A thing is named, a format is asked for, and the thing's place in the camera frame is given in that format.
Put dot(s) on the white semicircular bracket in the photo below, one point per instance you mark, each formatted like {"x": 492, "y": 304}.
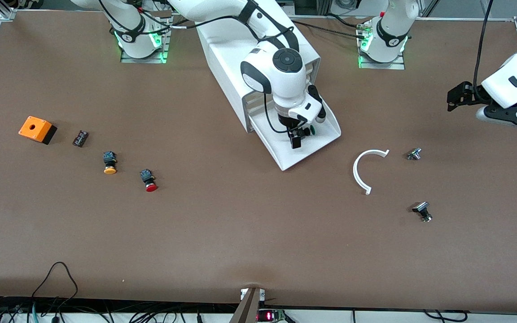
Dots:
{"x": 355, "y": 172}

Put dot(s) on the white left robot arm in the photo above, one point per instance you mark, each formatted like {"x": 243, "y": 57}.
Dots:
{"x": 391, "y": 36}

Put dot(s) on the white plastic drawer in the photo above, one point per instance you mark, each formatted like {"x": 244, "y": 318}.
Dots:
{"x": 285, "y": 152}

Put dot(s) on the brown slanted post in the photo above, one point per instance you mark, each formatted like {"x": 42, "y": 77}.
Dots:
{"x": 247, "y": 307}

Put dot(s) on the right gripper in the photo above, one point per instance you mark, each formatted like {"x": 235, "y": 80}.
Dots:
{"x": 286, "y": 121}

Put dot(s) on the yellow push button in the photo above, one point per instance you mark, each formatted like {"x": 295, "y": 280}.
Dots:
{"x": 110, "y": 169}

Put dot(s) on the small white bracket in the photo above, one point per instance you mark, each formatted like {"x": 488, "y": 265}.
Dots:
{"x": 243, "y": 294}
{"x": 262, "y": 294}

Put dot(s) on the white drawer cabinet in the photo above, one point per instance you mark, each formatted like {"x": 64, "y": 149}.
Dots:
{"x": 222, "y": 58}

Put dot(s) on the small dark contact block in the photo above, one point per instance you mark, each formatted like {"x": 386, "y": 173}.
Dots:
{"x": 80, "y": 138}

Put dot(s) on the device with red light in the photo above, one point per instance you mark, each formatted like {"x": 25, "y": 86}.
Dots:
{"x": 269, "y": 316}

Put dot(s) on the chrome T-shaped fitting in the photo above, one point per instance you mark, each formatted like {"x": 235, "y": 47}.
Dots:
{"x": 414, "y": 154}

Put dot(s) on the orange button box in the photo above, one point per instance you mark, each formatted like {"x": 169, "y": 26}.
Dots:
{"x": 34, "y": 128}

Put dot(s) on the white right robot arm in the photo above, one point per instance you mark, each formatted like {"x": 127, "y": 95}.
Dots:
{"x": 285, "y": 76}

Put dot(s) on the red push button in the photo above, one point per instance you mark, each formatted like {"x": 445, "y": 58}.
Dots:
{"x": 151, "y": 187}

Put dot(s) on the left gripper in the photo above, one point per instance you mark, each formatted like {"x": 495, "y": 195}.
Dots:
{"x": 468, "y": 93}

